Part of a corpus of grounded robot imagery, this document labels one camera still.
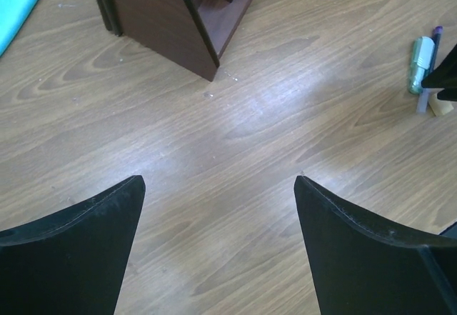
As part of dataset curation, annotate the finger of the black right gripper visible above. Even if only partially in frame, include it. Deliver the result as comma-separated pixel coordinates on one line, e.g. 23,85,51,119
421,45,457,101

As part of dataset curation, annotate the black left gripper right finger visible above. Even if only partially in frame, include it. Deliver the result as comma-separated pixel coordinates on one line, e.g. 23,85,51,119
294,176,456,314

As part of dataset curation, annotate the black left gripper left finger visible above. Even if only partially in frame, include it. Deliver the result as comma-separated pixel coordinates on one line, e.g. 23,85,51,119
1,175,145,314

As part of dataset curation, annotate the tan eraser block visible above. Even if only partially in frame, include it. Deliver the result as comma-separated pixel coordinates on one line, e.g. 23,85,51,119
428,93,454,116

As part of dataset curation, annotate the green highlighter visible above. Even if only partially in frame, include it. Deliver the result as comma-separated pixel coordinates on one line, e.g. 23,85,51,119
408,36,434,94

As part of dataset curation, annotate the dark wooden desk organizer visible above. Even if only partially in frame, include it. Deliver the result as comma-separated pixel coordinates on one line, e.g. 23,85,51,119
96,0,252,81

